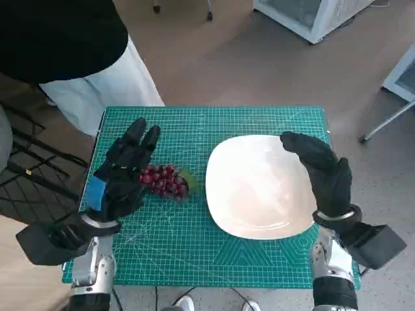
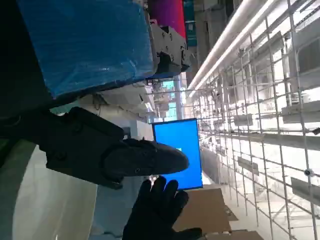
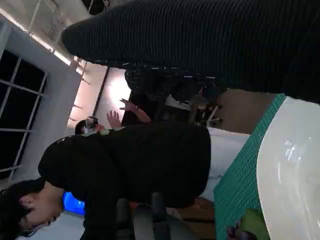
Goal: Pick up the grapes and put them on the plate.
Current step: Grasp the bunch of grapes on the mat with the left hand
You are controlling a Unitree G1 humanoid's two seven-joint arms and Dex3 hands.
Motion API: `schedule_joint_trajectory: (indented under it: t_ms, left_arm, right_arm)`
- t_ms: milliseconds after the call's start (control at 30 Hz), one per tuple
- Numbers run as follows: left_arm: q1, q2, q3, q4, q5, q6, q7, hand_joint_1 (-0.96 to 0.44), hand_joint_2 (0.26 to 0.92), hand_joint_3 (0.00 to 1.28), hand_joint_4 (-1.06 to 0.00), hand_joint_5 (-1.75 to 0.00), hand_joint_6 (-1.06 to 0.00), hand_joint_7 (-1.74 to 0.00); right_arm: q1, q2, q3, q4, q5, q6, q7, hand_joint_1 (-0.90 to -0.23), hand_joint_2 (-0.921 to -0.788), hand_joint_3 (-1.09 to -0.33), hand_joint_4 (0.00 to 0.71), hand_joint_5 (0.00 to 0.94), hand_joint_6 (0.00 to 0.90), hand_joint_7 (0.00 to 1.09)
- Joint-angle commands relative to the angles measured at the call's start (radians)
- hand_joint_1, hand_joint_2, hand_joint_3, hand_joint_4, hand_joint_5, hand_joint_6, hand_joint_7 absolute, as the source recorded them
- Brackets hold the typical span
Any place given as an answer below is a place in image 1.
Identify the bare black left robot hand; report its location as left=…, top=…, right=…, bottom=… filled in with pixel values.
left=84, top=117, right=162, bottom=224

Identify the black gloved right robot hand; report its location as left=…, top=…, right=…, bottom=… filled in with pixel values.
left=279, top=131, right=353, bottom=217

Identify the red toy grape bunch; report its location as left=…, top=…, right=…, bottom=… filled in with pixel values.
left=139, top=164, right=199, bottom=203

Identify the white square plate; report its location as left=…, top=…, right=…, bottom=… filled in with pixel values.
left=205, top=135, right=320, bottom=240

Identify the green cutting mat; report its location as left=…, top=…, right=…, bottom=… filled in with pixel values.
left=61, top=106, right=361, bottom=291

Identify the grey metal leg with caster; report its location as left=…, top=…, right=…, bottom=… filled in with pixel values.
left=359, top=102, right=415, bottom=143

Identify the white glass-top cabinet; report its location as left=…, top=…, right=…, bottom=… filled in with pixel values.
left=382, top=41, right=415, bottom=103

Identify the person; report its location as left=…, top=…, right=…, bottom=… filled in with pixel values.
left=0, top=0, right=166, bottom=137

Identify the white glass-door cabinet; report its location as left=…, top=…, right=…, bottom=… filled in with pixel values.
left=252, top=0, right=377, bottom=45

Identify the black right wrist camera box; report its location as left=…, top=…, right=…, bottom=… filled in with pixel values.
left=340, top=223, right=408, bottom=270

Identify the black wire rack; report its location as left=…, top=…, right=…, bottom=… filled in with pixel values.
left=0, top=73, right=90, bottom=227

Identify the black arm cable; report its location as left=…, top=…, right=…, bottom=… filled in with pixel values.
left=112, top=288, right=125, bottom=311

